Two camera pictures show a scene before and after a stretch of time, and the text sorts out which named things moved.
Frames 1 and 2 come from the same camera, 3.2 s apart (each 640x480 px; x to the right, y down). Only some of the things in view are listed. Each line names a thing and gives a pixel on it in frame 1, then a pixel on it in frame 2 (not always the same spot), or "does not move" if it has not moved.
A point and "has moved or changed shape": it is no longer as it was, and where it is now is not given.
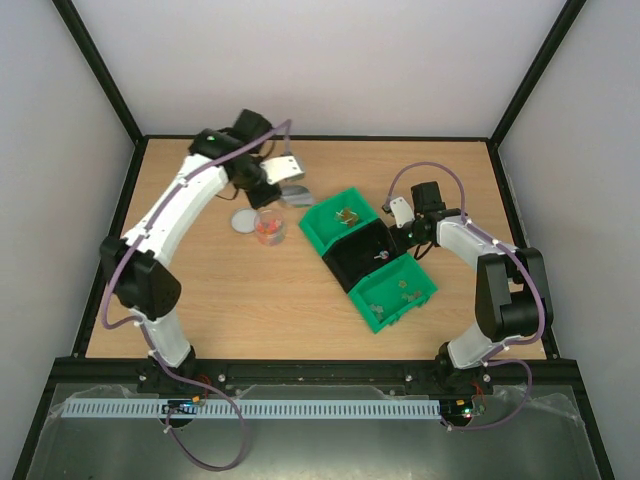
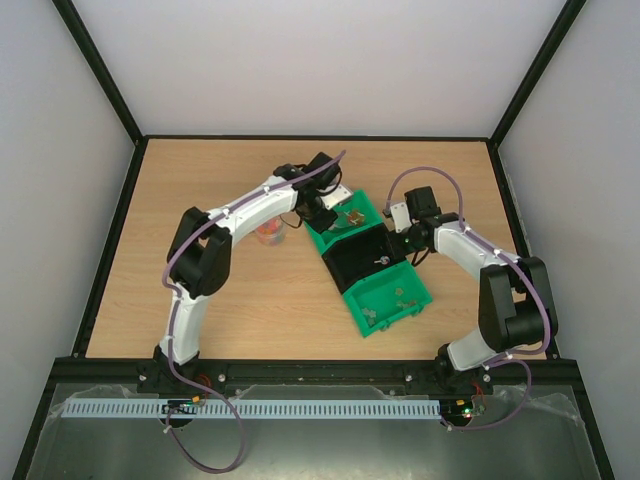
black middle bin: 362,254 does not move
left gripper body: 257,199 -> 312,217
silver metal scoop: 296,194 has moved or changed shape
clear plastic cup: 269,227 does not move
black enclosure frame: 85,369 does not move
